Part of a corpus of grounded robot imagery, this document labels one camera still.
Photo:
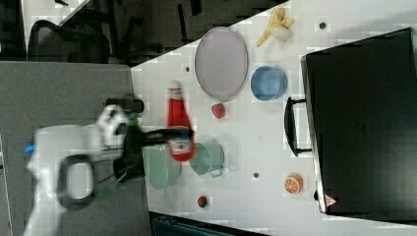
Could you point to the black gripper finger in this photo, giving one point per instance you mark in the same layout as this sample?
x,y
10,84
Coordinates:
x,y
161,136

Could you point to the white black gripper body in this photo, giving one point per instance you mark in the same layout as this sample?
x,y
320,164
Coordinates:
x,y
118,128

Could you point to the red felt ketchup bottle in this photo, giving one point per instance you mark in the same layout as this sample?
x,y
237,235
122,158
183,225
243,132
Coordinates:
x,y
177,117

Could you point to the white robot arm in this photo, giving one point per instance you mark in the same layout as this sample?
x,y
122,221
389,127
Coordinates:
x,y
64,157

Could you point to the green mug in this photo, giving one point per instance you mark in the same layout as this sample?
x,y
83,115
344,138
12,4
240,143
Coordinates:
x,y
208,159

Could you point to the red felt strawberry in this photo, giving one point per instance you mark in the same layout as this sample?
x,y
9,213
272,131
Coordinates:
x,y
218,110

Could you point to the small dark strawberry toy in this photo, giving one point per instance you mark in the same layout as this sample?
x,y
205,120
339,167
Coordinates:
x,y
202,201

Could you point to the pink oval plate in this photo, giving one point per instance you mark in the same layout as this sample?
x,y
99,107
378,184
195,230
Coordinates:
x,y
221,63

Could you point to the black office chair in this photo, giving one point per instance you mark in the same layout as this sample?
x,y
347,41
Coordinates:
x,y
72,43

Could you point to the blue bowl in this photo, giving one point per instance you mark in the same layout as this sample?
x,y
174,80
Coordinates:
x,y
268,83

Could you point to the orange slice toy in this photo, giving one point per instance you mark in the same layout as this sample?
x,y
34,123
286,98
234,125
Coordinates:
x,y
294,184

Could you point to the peeled felt banana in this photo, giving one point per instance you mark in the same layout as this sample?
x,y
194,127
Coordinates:
x,y
278,26

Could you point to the black toaster oven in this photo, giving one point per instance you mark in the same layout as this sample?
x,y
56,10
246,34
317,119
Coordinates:
x,y
362,115

